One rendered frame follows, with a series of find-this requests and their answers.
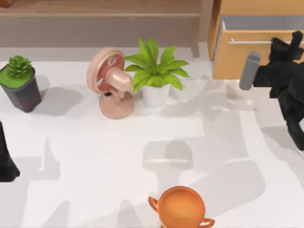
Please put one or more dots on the succulent in dark pot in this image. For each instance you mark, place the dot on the succulent in dark pot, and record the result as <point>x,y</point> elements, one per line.
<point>20,88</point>

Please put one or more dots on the orange trophy cup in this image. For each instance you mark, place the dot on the orange trophy cup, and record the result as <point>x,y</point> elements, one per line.
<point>180,209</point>

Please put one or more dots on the grey pierced drawer inside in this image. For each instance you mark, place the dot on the grey pierced drawer inside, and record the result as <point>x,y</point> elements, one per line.
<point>256,22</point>

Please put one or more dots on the brown object on shelf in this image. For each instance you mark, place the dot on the brown object on shelf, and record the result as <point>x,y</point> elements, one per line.
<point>6,2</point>

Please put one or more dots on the green plant in white pot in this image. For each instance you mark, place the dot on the green plant in white pot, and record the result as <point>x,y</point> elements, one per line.
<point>154,71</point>

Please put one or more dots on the pale grey rounded box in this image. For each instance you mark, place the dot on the pale grey rounded box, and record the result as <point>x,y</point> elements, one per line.
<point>249,71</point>

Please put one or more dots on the pink desk fan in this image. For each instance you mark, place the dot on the pink desk fan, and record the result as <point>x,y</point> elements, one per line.
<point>114,88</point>

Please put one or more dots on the pale wooden drawer front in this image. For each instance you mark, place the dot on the pale wooden drawer front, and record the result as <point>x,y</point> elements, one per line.
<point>232,61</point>

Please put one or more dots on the wooden cupboard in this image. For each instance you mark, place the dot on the wooden cupboard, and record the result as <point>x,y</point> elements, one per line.
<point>215,14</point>

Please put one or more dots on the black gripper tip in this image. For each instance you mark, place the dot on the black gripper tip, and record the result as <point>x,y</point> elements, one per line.
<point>6,164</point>

